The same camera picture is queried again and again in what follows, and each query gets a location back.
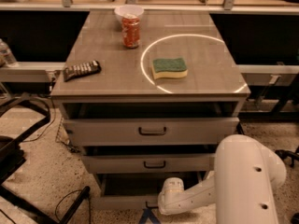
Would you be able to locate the grey top drawer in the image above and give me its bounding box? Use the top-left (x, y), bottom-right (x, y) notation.
top-left (64, 118), bottom-right (239, 147)

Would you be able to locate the grey bottom drawer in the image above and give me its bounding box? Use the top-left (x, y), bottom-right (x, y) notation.
top-left (94, 171), bottom-right (208, 210)

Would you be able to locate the orange soda can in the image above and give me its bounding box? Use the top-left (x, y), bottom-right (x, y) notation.
top-left (121, 13), bottom-right (140, 49)

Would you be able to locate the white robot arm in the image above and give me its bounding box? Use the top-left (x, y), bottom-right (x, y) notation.
top-left (158, 134), bottom-right (286, 224)

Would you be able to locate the black chair caster base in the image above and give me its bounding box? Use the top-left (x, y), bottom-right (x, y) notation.
top-left (275, 147), bottom-right (299, 168)

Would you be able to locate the dark snack bar packet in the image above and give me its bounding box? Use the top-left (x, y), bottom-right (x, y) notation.
top-left (63, 60), bottom-right (102, 82)

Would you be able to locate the grey middle drawer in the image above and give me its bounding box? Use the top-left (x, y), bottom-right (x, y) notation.
top-left (82, 153), bottom-right (215, 174)

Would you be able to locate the grey drawer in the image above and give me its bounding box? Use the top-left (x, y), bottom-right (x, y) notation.
top-left (94, 171), bottom-right (208, 210)
top-left (82, 153), bottom-right (215, 174)
top-left (64, 118), bottom-right (239, 147)

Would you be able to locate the grey wooden drawer cabinet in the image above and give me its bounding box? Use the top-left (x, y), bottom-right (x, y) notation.
top-left (50, 9), bottom-right (251, 179)

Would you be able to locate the white bowl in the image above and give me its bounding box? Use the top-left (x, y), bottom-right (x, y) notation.
top-left (114, 5), bottom-right (144, 23)

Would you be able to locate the green yellow sponge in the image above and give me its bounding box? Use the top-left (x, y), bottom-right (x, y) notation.
top-left (151, 58), bottom-right (188, 79)

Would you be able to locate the clear plastic water bottle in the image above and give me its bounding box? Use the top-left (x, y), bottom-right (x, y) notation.
top-left (0, 39), bottom-right (18, 67)

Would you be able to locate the blue tape cross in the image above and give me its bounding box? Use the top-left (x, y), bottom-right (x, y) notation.
top-left (138, 208), bottom-right (161, 224)

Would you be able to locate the black floor cable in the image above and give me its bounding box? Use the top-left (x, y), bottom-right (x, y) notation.
top-left (54, 189), bottom-right (92, 224)

